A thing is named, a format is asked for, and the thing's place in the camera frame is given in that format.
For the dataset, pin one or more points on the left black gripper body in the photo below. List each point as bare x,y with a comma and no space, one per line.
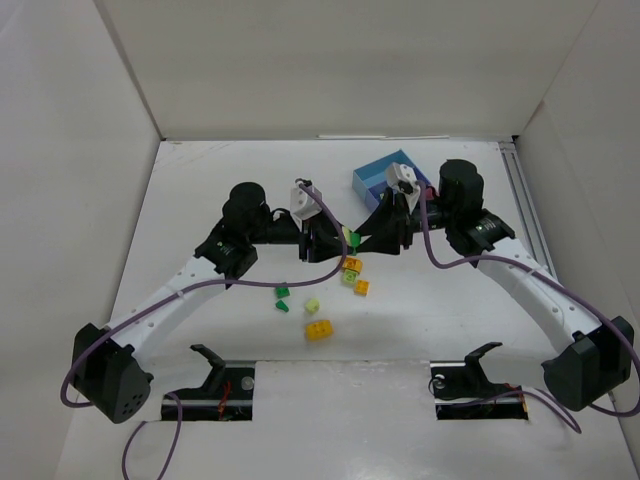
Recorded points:
305,240

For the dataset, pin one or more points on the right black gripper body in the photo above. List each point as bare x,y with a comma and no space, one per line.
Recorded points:
405,230

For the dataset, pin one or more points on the lime green lego brick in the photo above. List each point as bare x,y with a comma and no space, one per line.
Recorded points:
350,277

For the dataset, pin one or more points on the pale green small lego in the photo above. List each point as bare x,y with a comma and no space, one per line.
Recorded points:
312,306

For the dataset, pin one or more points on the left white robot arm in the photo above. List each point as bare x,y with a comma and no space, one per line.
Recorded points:
111,366

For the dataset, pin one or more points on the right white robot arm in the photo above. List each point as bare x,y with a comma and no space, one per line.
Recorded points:
595,354

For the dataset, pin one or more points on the dark blue container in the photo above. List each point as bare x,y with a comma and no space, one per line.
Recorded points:
374,196

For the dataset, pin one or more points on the light blue container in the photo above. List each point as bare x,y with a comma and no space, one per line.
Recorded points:
367,178

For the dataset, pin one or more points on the small orange lego brick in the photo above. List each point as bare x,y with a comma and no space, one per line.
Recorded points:
361,287

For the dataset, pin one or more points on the small dark green lego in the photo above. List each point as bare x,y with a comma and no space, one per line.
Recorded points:
282,291

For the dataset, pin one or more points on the dark green sloped lego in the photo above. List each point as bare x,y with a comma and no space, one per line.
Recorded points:
282,306

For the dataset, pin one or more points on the yellow large lego brick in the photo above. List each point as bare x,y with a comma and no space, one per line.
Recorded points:
318,330

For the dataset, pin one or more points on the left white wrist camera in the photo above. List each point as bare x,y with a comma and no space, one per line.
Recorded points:
303,204

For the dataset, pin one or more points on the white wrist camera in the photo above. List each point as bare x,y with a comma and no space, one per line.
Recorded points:
303,204
402,179

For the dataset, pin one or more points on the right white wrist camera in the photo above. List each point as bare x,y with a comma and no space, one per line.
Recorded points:
402,179

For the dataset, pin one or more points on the aluminium rail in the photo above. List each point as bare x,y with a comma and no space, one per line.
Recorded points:
533,235

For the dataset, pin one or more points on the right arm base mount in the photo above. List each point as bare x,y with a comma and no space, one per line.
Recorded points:
462,391

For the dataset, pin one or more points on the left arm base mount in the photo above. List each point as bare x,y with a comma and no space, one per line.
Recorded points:
225,394

